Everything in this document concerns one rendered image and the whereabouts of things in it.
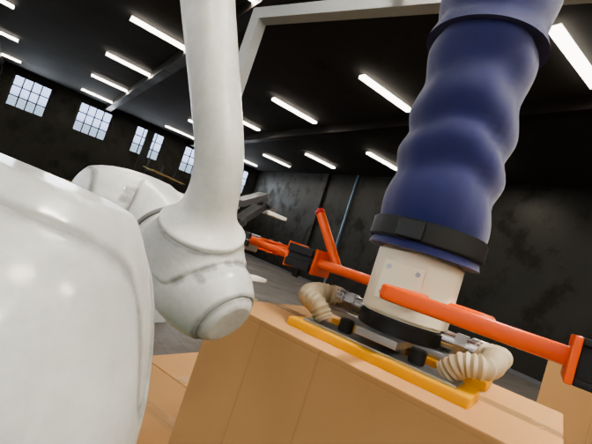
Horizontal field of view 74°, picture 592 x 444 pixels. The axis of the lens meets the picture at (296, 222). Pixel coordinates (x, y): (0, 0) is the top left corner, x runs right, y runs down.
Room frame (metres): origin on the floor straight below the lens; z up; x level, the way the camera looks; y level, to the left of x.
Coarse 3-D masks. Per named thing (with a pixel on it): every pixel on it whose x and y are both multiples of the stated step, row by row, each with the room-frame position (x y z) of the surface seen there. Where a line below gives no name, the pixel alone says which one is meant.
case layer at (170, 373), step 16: (192, 352) 1.66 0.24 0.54; (160, 368) 1.41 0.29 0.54; (176, 368) 1.45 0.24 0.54; (192, 368) 1.50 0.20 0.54; (160, 384) 1.29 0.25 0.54; (176, 384) 1.32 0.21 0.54; (160, 400) 1.19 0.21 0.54; (176, 400) 1.22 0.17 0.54; (144, 416) 1.08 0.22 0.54; (160, 416) 1.10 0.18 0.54; (176, 416) 1.13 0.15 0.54; (144, 432) 1.01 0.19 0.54; (160, 432) 1.03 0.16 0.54
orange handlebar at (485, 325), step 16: (256, 240) 0.99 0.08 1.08; (272, 240) 0.99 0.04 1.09; (336, 272) 0.86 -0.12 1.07; (352, 272) 0.84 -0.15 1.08; (384, 288) 0.56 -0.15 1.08; (400, 288) 0.55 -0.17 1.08; (400, 304) 0.54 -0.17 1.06; (416, 304) 0.52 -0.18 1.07; (432, 304) 0.51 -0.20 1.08; (448, 304) 0.73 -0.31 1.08; (448, 320) 0.50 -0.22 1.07; (464, 320) 0.49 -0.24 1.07; (480, 320) 0.48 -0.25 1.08; (496, 336) 0.47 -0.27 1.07; (512, 336) 0.46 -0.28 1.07; (528, 336) 0.45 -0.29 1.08; (544, 352) 0.44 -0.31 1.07; (560, 352) 0.43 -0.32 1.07
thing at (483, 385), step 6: (336, 318) 0.93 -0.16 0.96; (336, 324) 0.92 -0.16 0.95; (354, 324) 0.91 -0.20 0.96; (354, 330) 0.90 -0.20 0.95; (408, 348) 0.84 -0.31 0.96; (444, 348) 0.82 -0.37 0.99; (408, 354) 0.82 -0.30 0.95; (426, 360) 0.80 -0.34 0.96; (432, 360) 0.80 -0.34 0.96; (438, 360) 0.81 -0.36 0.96; (432, 366) 0.80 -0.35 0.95; (468, 384) 0.76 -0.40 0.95; (474, 384) 0.75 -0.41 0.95; (480, 384) 0.75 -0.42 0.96; (486, 384) 0.74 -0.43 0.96
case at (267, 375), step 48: (240, 336) 0.76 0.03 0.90; (288, 336) 0.70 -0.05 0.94; (192, 384) 0.80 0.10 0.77; (240, 384) 0.74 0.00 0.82; (288, 384) 0.68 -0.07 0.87; (336, 384) 0.63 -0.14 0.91; (384, 384) 0.59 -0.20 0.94; (192, 432) 0.78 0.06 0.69; (240, 432) 0.72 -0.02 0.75; (288, 432) 0.67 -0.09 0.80; (336, 432) 0.62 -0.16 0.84; (384, 432) 0.58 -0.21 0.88; (432, 432) 0.54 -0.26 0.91; (480, 432) 0.51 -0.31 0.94; (528, 432) 0.57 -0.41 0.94
